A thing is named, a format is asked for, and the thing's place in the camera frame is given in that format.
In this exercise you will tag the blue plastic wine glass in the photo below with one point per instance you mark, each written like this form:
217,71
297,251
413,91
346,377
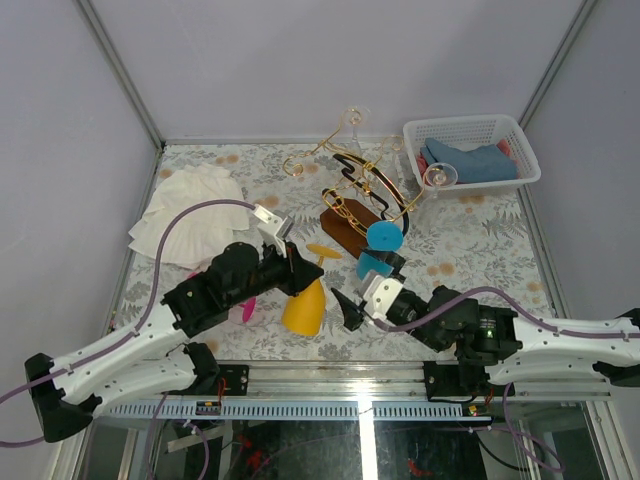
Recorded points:
381,236

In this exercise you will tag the slotted cable duct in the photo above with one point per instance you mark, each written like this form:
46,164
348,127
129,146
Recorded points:
294,410

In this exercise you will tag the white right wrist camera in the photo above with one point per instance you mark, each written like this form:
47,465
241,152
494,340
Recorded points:
378,294

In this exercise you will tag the aluminium mounting rail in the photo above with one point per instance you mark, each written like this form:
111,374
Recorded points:
392,380

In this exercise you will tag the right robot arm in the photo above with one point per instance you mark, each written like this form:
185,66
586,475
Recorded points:
494,347

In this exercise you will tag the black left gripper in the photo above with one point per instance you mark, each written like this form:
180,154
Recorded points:
299,271

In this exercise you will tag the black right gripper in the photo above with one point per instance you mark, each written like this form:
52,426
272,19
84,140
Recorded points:
352,314

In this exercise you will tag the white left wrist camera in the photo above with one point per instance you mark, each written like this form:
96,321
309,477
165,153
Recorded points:
273,227

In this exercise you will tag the ribbed clear wine glass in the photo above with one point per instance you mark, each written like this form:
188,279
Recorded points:
355,117

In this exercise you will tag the pink plastic wine glass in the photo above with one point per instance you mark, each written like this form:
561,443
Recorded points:
247,310

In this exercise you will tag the gold wire wine glass rack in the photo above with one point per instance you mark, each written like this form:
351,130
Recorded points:
362,195

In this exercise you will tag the yellow plastic goblet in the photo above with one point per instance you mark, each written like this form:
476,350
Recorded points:
303,314

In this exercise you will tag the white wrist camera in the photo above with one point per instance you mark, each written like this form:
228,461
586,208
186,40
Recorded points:
378,294
273,227

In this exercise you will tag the white plastic basket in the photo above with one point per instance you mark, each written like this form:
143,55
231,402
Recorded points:
469,132

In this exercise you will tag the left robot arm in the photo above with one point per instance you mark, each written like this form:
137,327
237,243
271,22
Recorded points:
161,355

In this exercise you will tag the blue cloth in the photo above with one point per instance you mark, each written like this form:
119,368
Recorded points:
480,162

